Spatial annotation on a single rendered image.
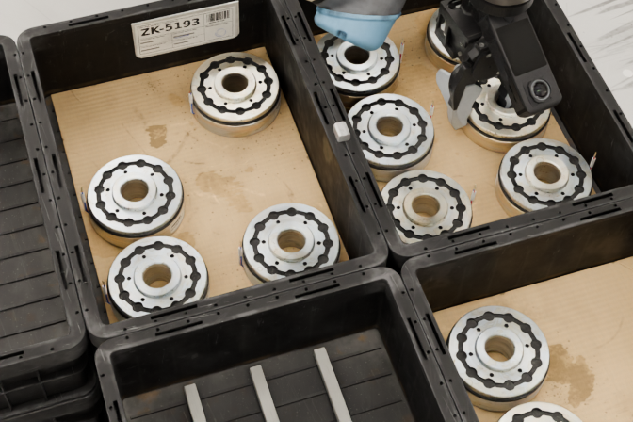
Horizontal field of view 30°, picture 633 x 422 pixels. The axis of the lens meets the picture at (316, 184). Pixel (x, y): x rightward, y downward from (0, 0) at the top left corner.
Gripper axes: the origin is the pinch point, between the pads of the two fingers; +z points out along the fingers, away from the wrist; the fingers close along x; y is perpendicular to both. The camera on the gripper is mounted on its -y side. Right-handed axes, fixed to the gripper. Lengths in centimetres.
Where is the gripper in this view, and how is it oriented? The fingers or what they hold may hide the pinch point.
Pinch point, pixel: (482, 117)
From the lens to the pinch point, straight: 137.1
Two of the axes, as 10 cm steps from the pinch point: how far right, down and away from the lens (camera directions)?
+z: -0.4, 5.6, 8.2
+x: -9.0, 3.4, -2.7
